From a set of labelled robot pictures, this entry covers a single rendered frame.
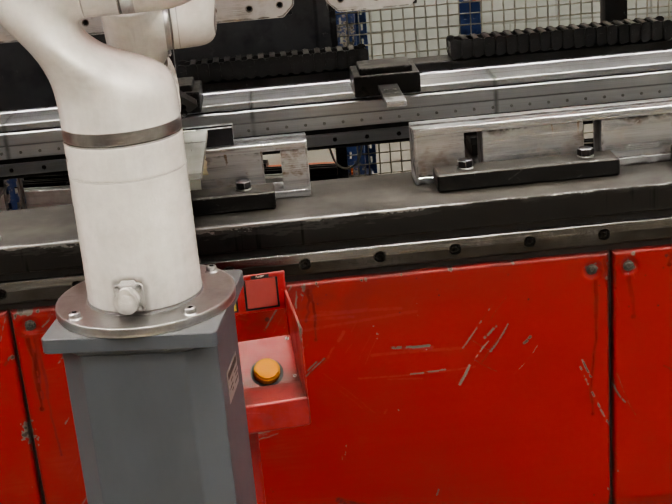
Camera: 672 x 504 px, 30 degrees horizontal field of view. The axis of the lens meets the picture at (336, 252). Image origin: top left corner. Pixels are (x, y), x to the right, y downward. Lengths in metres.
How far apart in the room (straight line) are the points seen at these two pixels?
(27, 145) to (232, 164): 0.46
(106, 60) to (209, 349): 0.31
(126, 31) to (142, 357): 0.60
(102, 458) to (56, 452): 0.81
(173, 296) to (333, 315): 0.77
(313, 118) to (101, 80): 1.14
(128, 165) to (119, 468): 0.32
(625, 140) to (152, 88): 1.10
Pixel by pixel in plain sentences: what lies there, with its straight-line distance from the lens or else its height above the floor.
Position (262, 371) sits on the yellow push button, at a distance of 1.82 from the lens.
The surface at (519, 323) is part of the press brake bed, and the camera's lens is 2.08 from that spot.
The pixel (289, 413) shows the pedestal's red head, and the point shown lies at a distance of 1.78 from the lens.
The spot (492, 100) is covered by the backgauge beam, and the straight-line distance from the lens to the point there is 2.36.
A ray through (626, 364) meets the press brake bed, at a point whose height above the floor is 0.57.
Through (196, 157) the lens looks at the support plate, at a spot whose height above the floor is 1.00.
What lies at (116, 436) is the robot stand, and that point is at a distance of 1.33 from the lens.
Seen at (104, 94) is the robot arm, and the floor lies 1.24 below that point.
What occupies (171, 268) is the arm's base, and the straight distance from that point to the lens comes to 1.28.
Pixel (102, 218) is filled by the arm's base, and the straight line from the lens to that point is 1.26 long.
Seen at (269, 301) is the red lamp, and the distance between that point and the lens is 1.87.
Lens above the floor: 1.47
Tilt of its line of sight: 19 degrees down
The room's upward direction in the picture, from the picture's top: 5 degrees counter-clockwise
